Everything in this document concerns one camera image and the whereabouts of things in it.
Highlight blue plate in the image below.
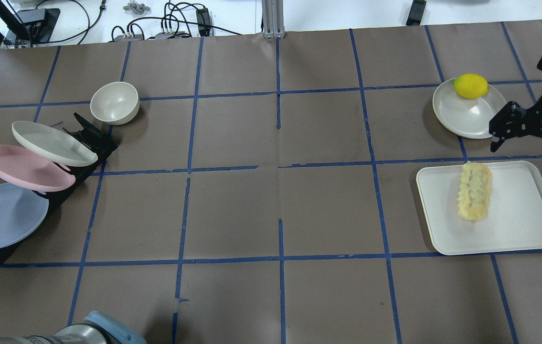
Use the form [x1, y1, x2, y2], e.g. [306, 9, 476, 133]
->
[0, 183, 50, 248]

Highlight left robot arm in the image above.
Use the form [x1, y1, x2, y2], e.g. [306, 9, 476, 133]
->
[0, 311, 147, 344]

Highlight cream round plate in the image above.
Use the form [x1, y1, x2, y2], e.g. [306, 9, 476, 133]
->
[432, 79, 507, 139]

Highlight cream plate in rack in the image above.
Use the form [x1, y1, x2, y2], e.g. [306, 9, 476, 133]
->
[11, 120, 98, 167]

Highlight pink plate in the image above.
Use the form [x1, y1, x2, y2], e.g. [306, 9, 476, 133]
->
[0, 145, 76, 192]

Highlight white rectangular tray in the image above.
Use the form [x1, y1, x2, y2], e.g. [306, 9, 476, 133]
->
[415, 161, 542, 255]

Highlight yellow lemon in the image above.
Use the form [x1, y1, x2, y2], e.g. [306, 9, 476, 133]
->
[453, 73, 489, 99]

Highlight black power adapter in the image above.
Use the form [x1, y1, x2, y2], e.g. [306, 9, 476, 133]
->
[196, 7, 213, 37]

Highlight cream bowl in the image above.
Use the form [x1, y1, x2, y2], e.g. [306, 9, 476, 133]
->
[89, 81, 140, 126]

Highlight black dish rack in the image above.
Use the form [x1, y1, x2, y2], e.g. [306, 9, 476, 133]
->
[0, 113, 117, 264]

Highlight black monitor stand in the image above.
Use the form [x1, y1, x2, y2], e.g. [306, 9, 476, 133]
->
[0, 0, 61, 46]

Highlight aluminium frame post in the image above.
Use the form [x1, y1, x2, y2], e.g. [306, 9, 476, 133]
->
[261, 0, 285, 39]

